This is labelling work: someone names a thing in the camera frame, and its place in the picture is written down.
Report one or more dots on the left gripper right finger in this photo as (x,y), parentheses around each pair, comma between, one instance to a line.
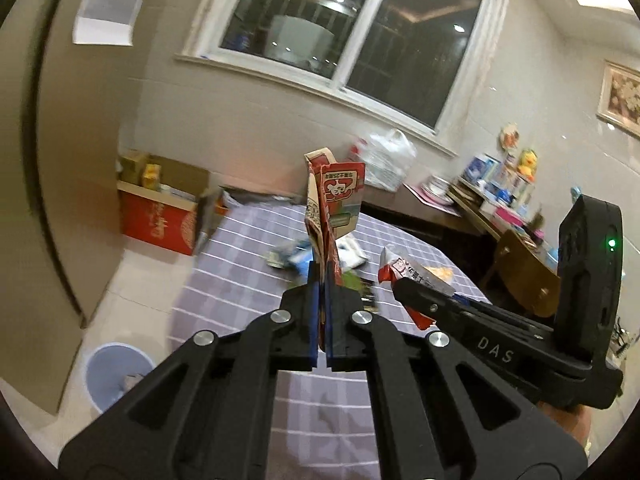
(438,411)

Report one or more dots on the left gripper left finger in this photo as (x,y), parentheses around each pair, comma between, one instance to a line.
(205,412)

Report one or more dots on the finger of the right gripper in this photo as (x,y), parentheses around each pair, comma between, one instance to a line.
(428,307)

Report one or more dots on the red white snack wrapper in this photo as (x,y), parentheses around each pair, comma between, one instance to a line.
(395,263)

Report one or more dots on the blue white wrapper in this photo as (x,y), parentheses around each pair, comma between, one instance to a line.
(295,257)

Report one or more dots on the red white milk carton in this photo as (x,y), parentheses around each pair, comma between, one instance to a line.
(334,195)

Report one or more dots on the light blue trash bin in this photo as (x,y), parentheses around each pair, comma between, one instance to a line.
(112,370)

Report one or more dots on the person's right hand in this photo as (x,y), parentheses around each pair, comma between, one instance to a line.
(576,422)

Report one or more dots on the dark wooden side cabinet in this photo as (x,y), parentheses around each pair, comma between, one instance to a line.
(471,250)

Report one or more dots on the wooden chair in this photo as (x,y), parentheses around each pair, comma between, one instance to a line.
(528,281)

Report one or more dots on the stacked white bowls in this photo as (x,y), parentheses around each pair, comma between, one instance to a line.
(436,187)

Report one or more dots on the white plastic bag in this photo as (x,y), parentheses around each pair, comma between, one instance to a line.
(388,158)

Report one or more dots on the yellow duck toy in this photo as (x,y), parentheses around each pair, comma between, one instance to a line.
(527,165)

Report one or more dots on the red cardboard gift box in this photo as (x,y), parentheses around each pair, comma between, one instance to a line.
(166,203)

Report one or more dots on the framed flower picture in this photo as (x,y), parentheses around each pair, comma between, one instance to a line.
(620,97)

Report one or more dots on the gold double-door refrigerator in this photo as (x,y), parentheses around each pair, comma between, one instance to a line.
(63,107)

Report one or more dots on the paper calendar on fridge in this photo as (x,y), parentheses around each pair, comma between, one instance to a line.
(106,22)

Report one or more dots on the white frame window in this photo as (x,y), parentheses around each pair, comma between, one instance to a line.
(413,64)

